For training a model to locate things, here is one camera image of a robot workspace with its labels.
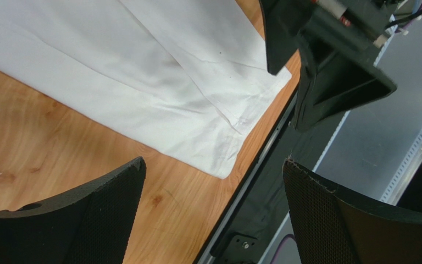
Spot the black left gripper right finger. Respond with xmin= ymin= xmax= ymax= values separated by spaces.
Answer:
xmin=283 ymin=159 xmax=422 ymax=263

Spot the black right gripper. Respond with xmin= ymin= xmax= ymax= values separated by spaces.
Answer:
xmin=259 ymin=0 xmax=397 ymax=131

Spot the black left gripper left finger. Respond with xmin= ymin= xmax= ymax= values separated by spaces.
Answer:
xmin=0 ymin=157 xmax=147 ymax=263

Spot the white t-shirt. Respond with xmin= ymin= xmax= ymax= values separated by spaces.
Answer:
xmin=0 ymin=1 xmax=291 ymax=179

